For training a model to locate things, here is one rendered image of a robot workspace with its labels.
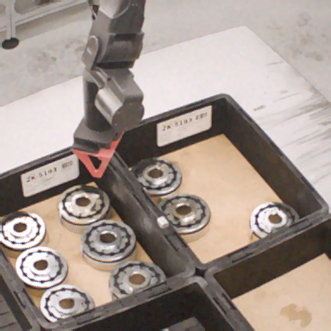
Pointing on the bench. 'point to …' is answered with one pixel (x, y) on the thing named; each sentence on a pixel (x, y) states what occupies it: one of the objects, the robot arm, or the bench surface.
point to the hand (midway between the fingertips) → (103, 160)
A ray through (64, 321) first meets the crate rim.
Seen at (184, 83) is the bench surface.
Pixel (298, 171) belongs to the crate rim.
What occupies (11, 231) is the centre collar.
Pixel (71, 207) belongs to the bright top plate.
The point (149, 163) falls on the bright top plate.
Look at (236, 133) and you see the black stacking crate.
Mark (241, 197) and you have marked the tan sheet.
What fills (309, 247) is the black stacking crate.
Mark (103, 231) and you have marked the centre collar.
